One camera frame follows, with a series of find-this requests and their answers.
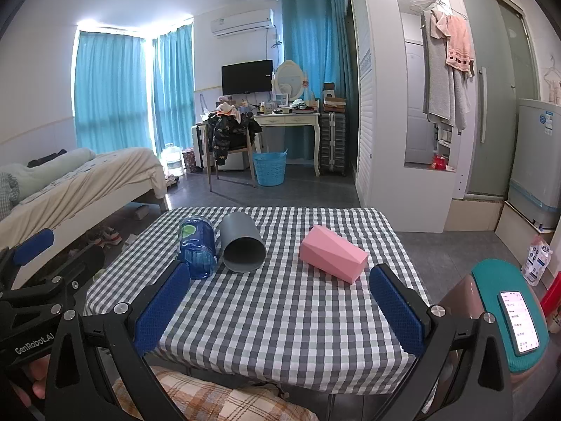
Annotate oval white mirror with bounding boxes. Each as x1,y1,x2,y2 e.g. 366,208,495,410
275,60,306,102

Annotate pale green duvet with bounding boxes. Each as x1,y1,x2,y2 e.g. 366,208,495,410
0,148,96,205

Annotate bed with beige sheet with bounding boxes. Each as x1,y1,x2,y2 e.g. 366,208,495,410
0,147,169,273

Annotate white washing machine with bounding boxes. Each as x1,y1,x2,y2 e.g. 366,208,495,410
506,98,561,234

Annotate dark cloth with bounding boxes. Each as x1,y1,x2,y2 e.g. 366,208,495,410
27,151,67,168

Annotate white air conditioner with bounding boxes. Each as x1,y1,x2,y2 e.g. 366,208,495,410
209,8,276,38

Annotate grey checked tablecloth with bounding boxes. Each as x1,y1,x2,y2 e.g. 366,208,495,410
83,206,432,397

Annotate blue plastic basket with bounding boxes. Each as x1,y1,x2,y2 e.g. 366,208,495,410
252,149,289,187

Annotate pink towel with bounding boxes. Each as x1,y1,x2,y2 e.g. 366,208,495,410
430,9,476,76

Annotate white wardrobe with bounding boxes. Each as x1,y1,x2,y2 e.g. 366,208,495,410
346,0,466,233

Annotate wooden chair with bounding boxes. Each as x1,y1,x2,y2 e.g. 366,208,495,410
203,114,260,193

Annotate smartphone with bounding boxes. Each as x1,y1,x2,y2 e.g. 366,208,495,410
496,290,541,357

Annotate grey cup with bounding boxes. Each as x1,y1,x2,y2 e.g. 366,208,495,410
218,211,268,273

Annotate white plastic packet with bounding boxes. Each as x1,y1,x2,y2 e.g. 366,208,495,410
521,236,554,287

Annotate clear blue plastic cup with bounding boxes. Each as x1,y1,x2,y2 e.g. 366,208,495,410
176,216,218,280

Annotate white dressing desk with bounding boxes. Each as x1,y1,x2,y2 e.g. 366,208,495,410
252,112,322,177

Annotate grey ribbed suitcase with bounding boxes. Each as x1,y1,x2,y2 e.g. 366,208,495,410
319,112,347,175

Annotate red bag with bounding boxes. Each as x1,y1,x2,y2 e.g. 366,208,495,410
540,284,561,329

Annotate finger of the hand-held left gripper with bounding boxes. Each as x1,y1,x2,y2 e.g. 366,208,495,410
0,228,56,286
0,246,107,316

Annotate plaid pants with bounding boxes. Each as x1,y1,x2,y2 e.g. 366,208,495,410
111,366,318,421

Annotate clear water jug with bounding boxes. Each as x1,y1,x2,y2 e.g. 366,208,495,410
160,142,185,177

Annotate white suitcase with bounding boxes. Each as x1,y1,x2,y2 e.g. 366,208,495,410
190,123,207,170

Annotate dark patterned jacket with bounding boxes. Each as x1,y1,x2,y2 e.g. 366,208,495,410
206,112,263,166

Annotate pink stool with teal cushion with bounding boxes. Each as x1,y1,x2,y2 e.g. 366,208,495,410
432,258,552,404

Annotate black television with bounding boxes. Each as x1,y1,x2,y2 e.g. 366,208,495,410
221,59,273,96

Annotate frosted glass sliding door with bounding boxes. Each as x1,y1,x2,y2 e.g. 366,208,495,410
453,0,541,199

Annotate pink faceted cup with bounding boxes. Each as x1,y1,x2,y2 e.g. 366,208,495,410
299,225,369,285

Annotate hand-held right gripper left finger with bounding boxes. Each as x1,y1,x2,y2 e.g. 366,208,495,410
44,260,191,421

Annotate grey towel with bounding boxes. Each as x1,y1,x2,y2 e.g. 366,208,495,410
421,9,471,131

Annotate blue curtain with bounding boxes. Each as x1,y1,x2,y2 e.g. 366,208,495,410
74,30,149,154
280,0,359,164
151,24,196,154

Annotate pair of sneakers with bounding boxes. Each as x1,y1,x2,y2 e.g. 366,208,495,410
85,227,122,249

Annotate cardboard box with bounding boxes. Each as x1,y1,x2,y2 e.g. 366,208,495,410
323,82,347,113

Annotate person's left hand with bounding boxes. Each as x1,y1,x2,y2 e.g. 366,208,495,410
20,353,52,401

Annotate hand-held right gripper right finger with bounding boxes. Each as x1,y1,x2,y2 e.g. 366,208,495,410
368,263,515,421

